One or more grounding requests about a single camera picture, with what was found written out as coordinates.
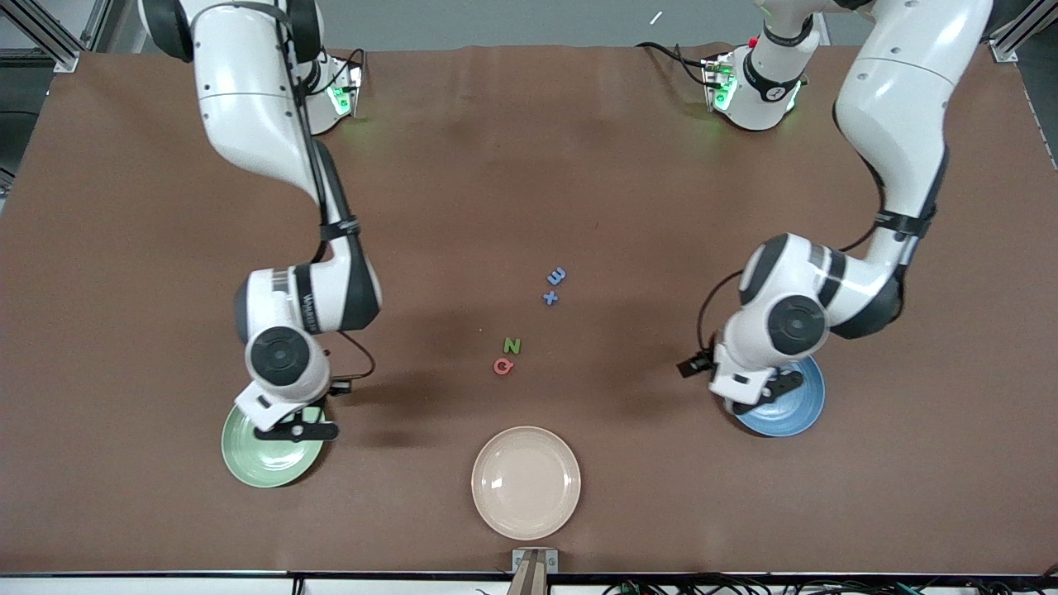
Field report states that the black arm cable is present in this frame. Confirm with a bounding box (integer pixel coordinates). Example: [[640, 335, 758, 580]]
[[678, 149, 951, 379], [281, 0, 377, 394]]

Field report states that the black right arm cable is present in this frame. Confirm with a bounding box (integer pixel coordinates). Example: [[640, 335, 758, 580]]
[[281, 0, 377, 394]]

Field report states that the cream plate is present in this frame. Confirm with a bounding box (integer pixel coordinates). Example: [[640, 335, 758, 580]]
[[471, 426, 581, 541]]

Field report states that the light green plate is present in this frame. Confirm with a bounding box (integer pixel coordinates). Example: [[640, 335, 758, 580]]
[[221, 405, 326, 488]]

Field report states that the brown table cover sheet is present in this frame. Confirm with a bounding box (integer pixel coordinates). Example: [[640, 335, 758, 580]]
[[0, 43, 1058, 575]]

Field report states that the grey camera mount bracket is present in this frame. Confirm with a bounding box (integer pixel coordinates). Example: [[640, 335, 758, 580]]
[[511, 548, 560, 595]]

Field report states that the blue plate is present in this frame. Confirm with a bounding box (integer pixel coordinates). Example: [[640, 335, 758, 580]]
[[734, 355, 826, 437]]

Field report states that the grey base connector box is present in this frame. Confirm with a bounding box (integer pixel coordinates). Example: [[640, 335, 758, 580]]
[[329, 62, 365, 118], [701, 54, 736, 112]]

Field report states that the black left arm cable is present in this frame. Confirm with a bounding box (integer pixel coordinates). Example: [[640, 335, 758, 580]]
[[678, 149, 951, 379]]

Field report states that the black base cable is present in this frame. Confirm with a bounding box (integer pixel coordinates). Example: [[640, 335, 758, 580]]
[[636, 41, 712, 83], [326, 45, 367, 83]]

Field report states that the aluminium frame profile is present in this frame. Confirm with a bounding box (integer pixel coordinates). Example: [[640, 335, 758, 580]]
[[79, 0, 112, 52], [0, 0, 83, 74], [988, 0, 1058, 63]]

